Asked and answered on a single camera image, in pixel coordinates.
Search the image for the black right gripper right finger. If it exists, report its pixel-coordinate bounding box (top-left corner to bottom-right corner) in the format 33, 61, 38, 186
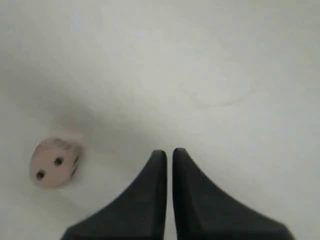
172, 148, 294, 240

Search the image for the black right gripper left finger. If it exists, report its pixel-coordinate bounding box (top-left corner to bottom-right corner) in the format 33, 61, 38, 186
62, 150, 167, 240

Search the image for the wooden die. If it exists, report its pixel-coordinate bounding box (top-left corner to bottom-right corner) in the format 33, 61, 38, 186
30, 137, 83, 189

